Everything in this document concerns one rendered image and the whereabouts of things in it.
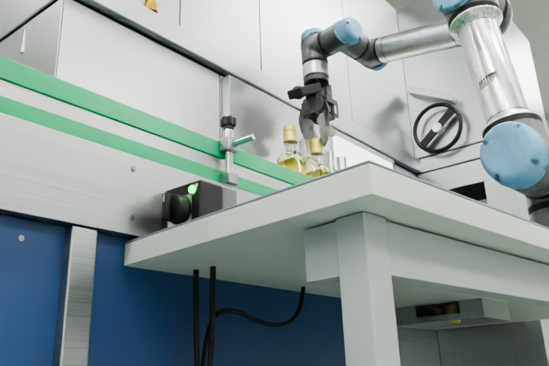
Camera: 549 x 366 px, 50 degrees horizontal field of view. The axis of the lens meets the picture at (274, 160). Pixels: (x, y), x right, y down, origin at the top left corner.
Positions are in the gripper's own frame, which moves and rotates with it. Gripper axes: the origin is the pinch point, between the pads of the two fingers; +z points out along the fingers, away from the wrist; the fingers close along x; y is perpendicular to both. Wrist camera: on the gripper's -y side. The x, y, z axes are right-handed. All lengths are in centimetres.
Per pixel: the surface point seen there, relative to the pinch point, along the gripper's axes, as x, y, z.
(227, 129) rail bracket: -15, -51, 17
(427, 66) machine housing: 3, 94, -64
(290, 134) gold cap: -1.1, -12.9, 1.8
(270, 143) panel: 11.8, -4.7, -1.8
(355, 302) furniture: -51, -71, 53
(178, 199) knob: -21, -68, 35
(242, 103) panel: 11.9, -16.2, -10.0
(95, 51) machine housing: 15, -60, -8
